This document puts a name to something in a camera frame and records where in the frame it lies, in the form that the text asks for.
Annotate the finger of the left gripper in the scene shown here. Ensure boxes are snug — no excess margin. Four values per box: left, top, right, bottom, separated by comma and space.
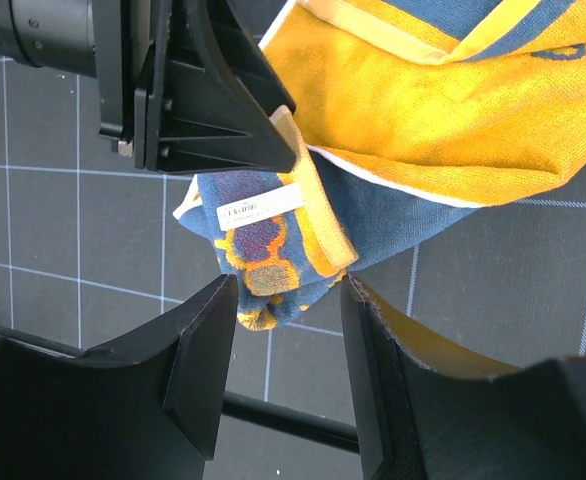
149, 31, 296, 174
187, 1, 296, 117

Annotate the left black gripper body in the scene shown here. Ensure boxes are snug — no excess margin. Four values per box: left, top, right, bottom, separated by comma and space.
91, 1, 173, 170

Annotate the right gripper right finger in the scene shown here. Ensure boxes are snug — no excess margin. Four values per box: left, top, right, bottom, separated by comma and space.
341, 276, 586, 479

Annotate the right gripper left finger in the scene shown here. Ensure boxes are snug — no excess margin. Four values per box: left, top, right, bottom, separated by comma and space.
0, 275, 238, 479

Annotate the yellow blue patterned towel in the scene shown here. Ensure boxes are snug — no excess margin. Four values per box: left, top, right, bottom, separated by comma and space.
174, 1, 586, 331

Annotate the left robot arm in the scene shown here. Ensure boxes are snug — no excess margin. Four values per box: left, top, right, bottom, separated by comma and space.
0, 0, 295, 175

